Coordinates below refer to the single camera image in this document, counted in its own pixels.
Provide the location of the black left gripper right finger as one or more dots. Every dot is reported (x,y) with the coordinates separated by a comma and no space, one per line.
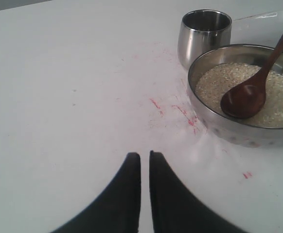
(174,208)

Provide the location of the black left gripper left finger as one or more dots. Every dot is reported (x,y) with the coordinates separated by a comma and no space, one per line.
(117,208)

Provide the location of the brown wooden spoon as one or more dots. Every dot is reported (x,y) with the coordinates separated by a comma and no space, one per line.
(247,98)

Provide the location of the wide steel rice bowl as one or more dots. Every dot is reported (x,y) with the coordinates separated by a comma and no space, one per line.
(222,126)

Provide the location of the beige granular powder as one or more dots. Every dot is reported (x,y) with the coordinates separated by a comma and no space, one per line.
(218,80)

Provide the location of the small steel cup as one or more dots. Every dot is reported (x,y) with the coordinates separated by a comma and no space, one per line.
(201,31)

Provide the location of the white plastic tray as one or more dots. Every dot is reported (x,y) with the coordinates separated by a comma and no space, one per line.
(263,29)

